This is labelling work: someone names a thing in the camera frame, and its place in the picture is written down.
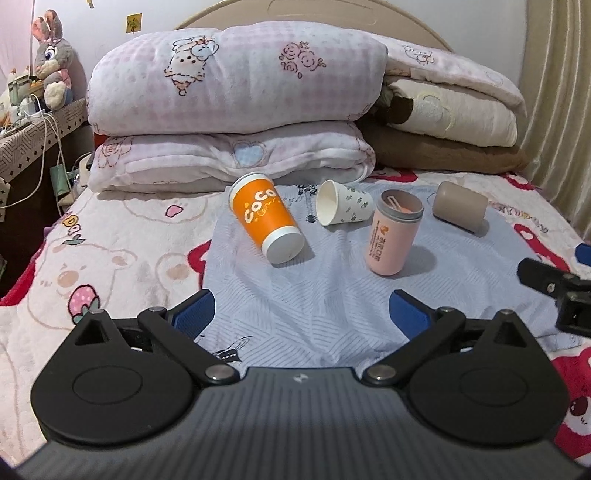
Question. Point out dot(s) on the green pouch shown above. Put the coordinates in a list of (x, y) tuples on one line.
[(60, 184)]

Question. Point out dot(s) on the pink blanket with outline print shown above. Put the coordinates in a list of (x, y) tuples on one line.
[(461, 69)]

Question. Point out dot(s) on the yellow wall sticker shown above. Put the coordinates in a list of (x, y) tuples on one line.
[(134, 23)]

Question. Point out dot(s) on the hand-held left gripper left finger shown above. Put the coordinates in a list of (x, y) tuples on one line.
[(194, 316)]

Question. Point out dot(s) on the cream and brown blanket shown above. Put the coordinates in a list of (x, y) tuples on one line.
[(466, 117)]

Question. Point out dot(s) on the beige curtain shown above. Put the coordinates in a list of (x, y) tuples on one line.
[(558, 92)]

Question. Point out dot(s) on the brown plush blanket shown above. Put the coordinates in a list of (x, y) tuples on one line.
[(438, 154)]

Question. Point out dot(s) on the white cup with green print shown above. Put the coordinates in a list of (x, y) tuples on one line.
[(348, 203)]

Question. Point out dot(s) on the beige cup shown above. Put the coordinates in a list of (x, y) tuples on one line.
[(459, 205)]

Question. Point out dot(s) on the pink checked folded quilt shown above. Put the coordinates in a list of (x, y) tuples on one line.
[(240, 87)]

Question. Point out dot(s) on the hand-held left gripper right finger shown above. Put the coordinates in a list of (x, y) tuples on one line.
[(408, 316)]

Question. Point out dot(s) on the pink cup with grey rim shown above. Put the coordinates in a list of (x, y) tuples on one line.
[(388, 244)]

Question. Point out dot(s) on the bedside cabinet with patterned cover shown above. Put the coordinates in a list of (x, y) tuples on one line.
[(27, 138)]

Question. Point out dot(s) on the grey patterned cloth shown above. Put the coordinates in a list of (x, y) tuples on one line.
[(323, 300)]

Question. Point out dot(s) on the grey plush rabbit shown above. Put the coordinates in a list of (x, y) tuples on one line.
[(53, 60)]

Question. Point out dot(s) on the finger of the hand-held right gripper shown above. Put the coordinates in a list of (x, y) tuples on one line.
[(545, 279), (585, 254)]

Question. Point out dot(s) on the orange paper cup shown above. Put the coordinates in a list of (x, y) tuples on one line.
[(263, 210)]

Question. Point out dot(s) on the beige bed headboard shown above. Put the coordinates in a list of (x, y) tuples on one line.
[(318, 14)]

